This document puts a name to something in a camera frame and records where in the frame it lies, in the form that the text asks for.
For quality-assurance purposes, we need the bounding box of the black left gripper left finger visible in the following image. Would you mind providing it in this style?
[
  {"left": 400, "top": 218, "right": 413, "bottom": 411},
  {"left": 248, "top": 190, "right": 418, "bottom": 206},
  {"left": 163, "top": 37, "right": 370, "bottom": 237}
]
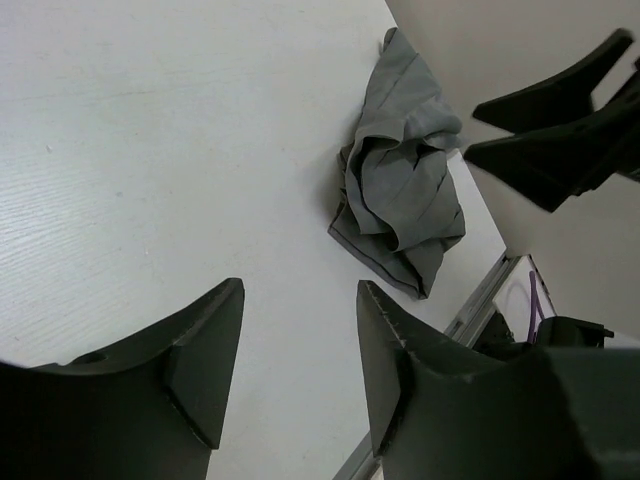
[{"left": 1, "top": 278, "right": 244, "bottom": 479}]

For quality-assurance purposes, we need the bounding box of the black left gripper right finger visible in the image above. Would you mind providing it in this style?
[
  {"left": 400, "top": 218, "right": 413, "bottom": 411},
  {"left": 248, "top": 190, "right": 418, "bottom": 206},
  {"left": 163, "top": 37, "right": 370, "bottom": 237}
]
[{"left": 357, "top": 281, "right": 639, "bottom": 479}]

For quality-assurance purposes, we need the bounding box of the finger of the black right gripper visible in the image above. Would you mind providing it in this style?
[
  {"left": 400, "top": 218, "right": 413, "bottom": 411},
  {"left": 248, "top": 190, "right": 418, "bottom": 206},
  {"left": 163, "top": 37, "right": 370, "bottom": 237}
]
[
  {"left": 472, "top": 28, "right": 634, "bottom": 134},
  {"left": 464, "top": 107, "right": 639, "bottom": 212}
]

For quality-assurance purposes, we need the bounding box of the grey pleated skirt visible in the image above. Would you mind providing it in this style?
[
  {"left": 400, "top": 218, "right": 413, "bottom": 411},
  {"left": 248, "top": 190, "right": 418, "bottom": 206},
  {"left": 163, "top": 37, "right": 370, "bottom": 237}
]
[{"left": 328, "top": 28, "right": 466, "bottom": 299}]

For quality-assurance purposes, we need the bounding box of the aluminium table edge rail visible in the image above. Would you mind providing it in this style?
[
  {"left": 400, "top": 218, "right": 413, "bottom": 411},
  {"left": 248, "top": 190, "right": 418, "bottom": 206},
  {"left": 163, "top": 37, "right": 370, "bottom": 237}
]
[{"left": 333, "top": 255, "right": 519, "bottom": 480}]

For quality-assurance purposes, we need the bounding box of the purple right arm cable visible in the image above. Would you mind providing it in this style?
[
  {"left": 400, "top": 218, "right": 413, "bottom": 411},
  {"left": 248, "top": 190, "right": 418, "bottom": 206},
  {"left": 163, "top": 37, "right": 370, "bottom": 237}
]
[{"left": 504, "top": 269, "right": 547, "bottom": 346}]

